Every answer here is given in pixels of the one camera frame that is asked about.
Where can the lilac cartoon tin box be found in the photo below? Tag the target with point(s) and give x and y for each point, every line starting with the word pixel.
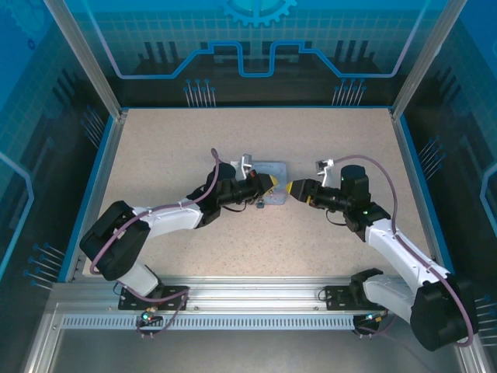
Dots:
pixel 280 171

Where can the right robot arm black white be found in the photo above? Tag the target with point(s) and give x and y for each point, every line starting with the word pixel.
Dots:
pixel 438 311

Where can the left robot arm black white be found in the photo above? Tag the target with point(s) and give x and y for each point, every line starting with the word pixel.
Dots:
pixel 116 241

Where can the right connector board with LEDs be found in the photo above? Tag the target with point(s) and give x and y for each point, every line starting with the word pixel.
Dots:
pixel 374 318

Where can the connector board with leds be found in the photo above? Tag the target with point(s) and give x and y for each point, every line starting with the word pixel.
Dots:
pixel 149 315
pixel 374 318

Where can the left connector board with LEDs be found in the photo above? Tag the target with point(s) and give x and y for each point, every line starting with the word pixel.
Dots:
pixel 149 315

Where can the blue printed acrylic panel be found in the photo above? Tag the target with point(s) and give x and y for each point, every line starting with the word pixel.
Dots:
pixel 252 31

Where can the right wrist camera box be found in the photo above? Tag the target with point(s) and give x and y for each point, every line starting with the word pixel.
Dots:
pixel 325 166

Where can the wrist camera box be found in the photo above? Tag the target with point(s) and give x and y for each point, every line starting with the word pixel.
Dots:
pixel 242 163
pixel 325 166

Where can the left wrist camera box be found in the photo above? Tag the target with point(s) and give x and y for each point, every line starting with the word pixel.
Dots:
pixel 242 163

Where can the aluminium table side rail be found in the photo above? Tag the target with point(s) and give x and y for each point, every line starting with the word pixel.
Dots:
pixel 411 163
pixel 105 175

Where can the aluminium mounting rail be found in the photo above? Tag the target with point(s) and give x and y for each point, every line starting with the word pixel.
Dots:
pixel 252 291

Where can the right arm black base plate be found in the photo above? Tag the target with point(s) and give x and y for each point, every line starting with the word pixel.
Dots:
pixel 338 299

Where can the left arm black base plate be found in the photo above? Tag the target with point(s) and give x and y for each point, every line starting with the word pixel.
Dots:
pixel 174 301

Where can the aluminium frame post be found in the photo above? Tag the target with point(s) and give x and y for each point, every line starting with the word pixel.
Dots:
pixel 423 58
pixel 93 58

